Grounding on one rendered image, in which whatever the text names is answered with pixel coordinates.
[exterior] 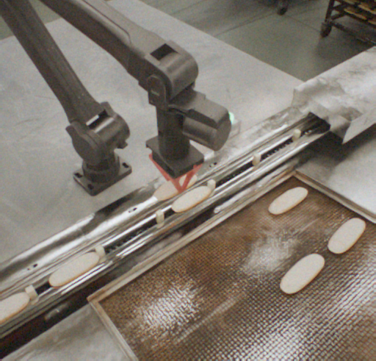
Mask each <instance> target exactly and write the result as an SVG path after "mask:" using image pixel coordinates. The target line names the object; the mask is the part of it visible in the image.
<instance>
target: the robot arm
mask: <svg viewBox="0 0 376 361"><path fill-rule="evenodd" d="M38 1H40V2H41V3H43V4H44V5H46V6H47V7H49V8H50V9H51V10H52V11H53V12H55V13H56V14H57V15H58V16H59V17H60V18H62V19H63V20H65V21H67V22H68V23H69V24H71V25H72V26H74V27H75V28H76V29H78V30H79V31H80V32H81V33H82V34H83V35H84V36H85V37H88V38H89V39H91V41H93V42H94V43H96V44H97V45H98V46H100V47H101V48H102V49H103V50H105V51H106V52H108V53H110V55H111V56H112V57H114V58H115V59H116V60H117V61H118V62H119V63H120V64H121V65H122V66H123V67H124V68H125V70H126V72H128V73H129V75H130V76H132V77H133V78H135V79H136V80H137V81H138V85H139V86H140V87H141V88H143V89H144V90H146V91H148V100H149V104H151V105H153V106H155V107H156V123H157V132H158V135H157V136H155V137H152V138H151V139H149V140H147V141H146V142H145V147H146V148H148V147H149V148H150V149H151V150H152V154H149V158H150V160H151V161H152V162H153V164H154V165H155V166H156V167H157V168H158V169H159V172H160V173H161V175H162V176H163V177H164V178H165V179H166V180H167V181H168V182H169V181H171V182H172V183H173V185H174V186H175V188H176V190H177V191H178V193H182V192H183V191H184V190H186V188H187V186H188V184H189V182H190V180H191V179H192V177H193V176H194V175H195V174H196V173H197V172H198V170H199V169H200V167H201V164H202V163H204V162H205V155H203V154H201V152H200V151H199V150H198V149H197V148H195V147H194V146H193V145H192V144H191V143H190V140H192V141H194V142H196V143H198V144H201V145H202V146H205V147H207V148H209V149H212V150H214V151H218V150H220V149H221V148H222V147H223V146H224V145H225V143H226V141H227V140H228V137H229V135H230V132H231V126H232V122H231V119H230V118H229V115H230V114H229V110H228V109H227V108H226V107H224V106H222V105H220V104H218V103H216V102H213V101H211V100H209V99H207V98H206V94H205V93H202V92H199V91H197V90H194V89H193V88H194V87H195V80H196V79H197V78H198V72H199V69H198V64H197V62H196V60H195V58H194V57H193V56H192V54H191V53H190V52H189V51H187V50H186V49H184V48H182V47H181V46H180V45H178V44H177V43H176V42H174V41H173V40H169V41H166V40H164V39H163V38H161V37H160V36H158V34H156V33H155V32H153V31H151V30H147V29H145V28H143V27H141V26H140V25H138V24H136V23H134V22H133V21H132V20H130V19H129V18H127V17H126V16H124V15H123V14H121V12H120V11H118V10H116V9H115V8H114V7H113V6H112V5H110V4H109V3H107V2H106V1H104V0H38ZM0 16H1V17H2V18H3V19H4V21H5V22H6V24H7V25H8V27H9V28H10V30H11V32H12V33H13V34H14V36H15V38H16V39H17V41H18V42H19V43H20V45H21V46H22V48H23V49H24V51H25V53H27V55H28V56H29V58H30V59H31V61H32V62H33V63H34V65H35V67H36V68H37V70H38V71H39V73H40V75H41V76H42V77H43V79H44V80H45V82H46V84H47V85H48V86H49V87H50V88H51V89H52V91H53V92H54V95H55V96H56V97H57V99H58V101H59V102H60V104H61V106H62V108H63V110H64V111H65V115H66V117H67V119H68V123H70V125H68V126H66V127H65V131H66V132H67V133H68V135H70V137H71V139H72V144H73V147H74V148H75V150H76V153H77V154H78V155H79V156H80V157H81V158H82V159H83V160H82V166H81V168H79V169H77V170H75V172H73V178H74V180H75V181H76V182H77V183H78V184H79V185H80V186H81V187H82V188H83V189H84V191H85V192H86V193H87V194H90V195H91V196H97V195H98V194H100V193H102V192H103V191H104V190H106V189H107V188H108V187H111V186H112V185H114V184H115V183H117V182H119V181H120V180H122V179H123V178H125V177H126V176H129V175H130V174H132V166H131V165H130V164H129V163H128V162H126V161H125V160H124V159H123V158H121V157H120V156H119V155H118V154H116V153H115V151H114V150H115V149H124V148H125V147H126V146H127V145H128V143H126V140H127V139H129V138H130V136H131V130H130V128H129V125H128V124H127V123H126V121H125V120H124V119H123V118H122V117H121V116H120V115H119V114H118V112H115V111H114V110H113V109H112V106H111V105H110V103H109V102H108V101H103V102H101V103H99V102H97V101H96V100H95V99H94V98H93V97H92V96H91V95H90V92H89V91H87V89H86V88H85V87H84V85H83V84H82V82H81V81H80V79H79V78H78V76H77V75H76V72H75V71H74V69H73V68H72V66H71V64H70V63H69V62H68V60H66V58H65V56H64V55H63V53H62V51H61V49H60V48H59V46H58V45H57V43H56V42H55V40H54V39H53V37H52V36H51V34H50V32H49V30H48V29H47V27H46V26H45V25H44V23H43V22H42V21H41V19H40V17H39V16H38V14H37V13H36V11H35V9H34V7H33V6H32V4H31V3H30V1H29V0H0ZM96 116H98V118H97V119H95V120H94V121H93V122H92V123H91V124H88V125H87V124H86V123H87V122H88V121H90V120H92V119H93V118H94V117H96ZM186 175H187V177H186V179H184V182H183V184H182V186H180V183H179V180H180V178H181V177H183V176H186Z"/></svg>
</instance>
